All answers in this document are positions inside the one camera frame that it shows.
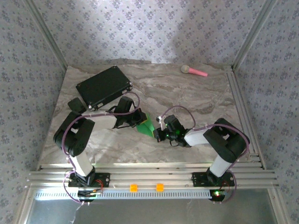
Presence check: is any green cloth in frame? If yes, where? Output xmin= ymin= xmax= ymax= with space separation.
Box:
xmin=136 ymin=112 xmax=156 ymax=137

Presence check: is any small black square box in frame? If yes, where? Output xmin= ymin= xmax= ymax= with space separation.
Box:
xmin=67 ymin=98 xmax=86 ymax=115

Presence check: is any grey metal sheet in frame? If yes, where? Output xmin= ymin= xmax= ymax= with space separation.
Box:
xmin=29 ymin=198 xmax=278 ymax=224

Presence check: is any black flat case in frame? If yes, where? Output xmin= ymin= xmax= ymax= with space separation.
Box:
xmin=75 ymin=65 xmax=133 ymax=112

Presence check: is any pink toy microphone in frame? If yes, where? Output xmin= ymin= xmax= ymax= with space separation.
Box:
xmin=181 ymin=65 xmax=208 ymax=77

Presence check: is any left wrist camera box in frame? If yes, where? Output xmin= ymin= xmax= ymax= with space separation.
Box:
xmin=116 ymin=96 xmax=135 ymax=113

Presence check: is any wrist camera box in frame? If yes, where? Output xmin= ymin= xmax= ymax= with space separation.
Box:
xmin=156 ymin=114 xmax=185 ymax=133
xmin=116 ymin=96 xmax=135 ymax=113

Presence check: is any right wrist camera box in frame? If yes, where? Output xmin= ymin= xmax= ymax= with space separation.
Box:
xmin=156 ymin=114 xmax=185 ymax=133

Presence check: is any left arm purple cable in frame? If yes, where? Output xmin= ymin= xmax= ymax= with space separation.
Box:
xmin=62 ymin=91 xmax=141 ymax=204

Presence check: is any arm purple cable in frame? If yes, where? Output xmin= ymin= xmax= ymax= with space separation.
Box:
xmin=62 ymin=91 xmax=141 ymax=204
xmin=160 ymin=106 xmax=250 ymax=204

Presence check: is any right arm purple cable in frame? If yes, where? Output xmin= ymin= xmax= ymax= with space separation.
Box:
xmin=160 ymin=106 xmax=250 ymax=204

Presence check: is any wide aluminium mounting rail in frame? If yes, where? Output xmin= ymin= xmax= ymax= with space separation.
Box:
xmin=27 ymin=162 xmax=280 ymax=190

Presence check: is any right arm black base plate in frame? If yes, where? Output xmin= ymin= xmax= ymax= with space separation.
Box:
xmin=192 ymin=172 xmax=235 ymax=188

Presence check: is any grey slotted cable duct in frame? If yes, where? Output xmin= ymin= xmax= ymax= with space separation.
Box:
xmin=35 ymin=189 xmax=217 ymax=200

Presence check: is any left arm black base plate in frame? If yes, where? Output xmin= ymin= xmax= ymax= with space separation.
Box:
xmin=68 ymin=172 xmax=111 ymax=188

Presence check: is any aluminium side rail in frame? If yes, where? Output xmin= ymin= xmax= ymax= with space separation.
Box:
xmin=224 ymin=66 xmax=267 ymax=170

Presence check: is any aluminium frame post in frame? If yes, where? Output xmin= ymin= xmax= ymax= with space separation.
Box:
xmin=232 ymin=0 xmax=279 ymax=70
xmin=25 ymin=0 xmax=69 ymax=72

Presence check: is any aluminium frame leg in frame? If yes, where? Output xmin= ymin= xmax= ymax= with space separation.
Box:
xmin=267 ymin=188 xmax=290 ymax=224
xmin=13 ymin=186 xmax=36 ymax=224

